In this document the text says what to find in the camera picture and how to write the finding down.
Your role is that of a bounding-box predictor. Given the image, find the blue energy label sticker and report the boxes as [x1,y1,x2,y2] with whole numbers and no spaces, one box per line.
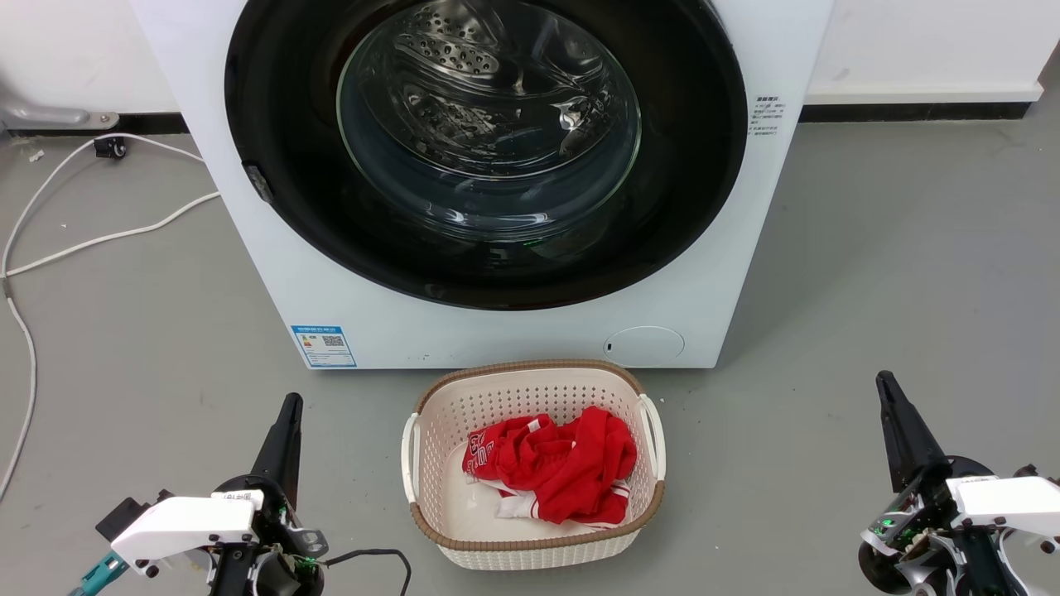
[291,324,358,369]

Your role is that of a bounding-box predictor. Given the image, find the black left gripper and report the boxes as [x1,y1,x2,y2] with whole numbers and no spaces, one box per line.
[209,392,330,596]

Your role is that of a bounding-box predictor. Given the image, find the teal cable connector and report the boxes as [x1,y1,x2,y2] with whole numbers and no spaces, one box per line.
[68,553,130,596]

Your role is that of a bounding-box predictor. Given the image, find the red and white garment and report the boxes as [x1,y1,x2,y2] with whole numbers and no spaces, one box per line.
[461,405,638,528]

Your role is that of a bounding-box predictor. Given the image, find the white power cable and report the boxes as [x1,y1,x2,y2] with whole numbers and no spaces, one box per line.
[0,191,221,279]

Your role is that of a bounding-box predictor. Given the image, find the white hose cable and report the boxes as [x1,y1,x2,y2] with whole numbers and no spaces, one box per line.
[0,132,205,502]

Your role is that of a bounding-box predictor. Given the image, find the steel washing machine drum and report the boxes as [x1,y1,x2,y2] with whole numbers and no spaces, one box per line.
[337,0,643,181]

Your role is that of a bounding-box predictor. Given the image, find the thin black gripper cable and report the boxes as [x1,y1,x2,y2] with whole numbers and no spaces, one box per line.
[319,548,413,596]

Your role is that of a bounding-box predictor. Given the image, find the round white filter cover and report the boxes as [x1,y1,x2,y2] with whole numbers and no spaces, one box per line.
[603,325,686,365]

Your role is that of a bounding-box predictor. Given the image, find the black round washing machine door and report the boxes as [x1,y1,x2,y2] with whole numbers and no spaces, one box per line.
[224,0,749,312]

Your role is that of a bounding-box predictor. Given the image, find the black door handle latch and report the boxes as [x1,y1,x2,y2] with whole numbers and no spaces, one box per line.
[243,163,275,204]

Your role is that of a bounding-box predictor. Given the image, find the white front-load washing machine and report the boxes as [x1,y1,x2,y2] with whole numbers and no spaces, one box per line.
[130,0,836,371]

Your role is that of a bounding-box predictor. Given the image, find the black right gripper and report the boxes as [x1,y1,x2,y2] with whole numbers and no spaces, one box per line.
[857,370,1007,596]

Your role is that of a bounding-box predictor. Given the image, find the white and brown laundry basket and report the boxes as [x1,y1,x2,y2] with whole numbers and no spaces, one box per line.
[401,358,667,571]

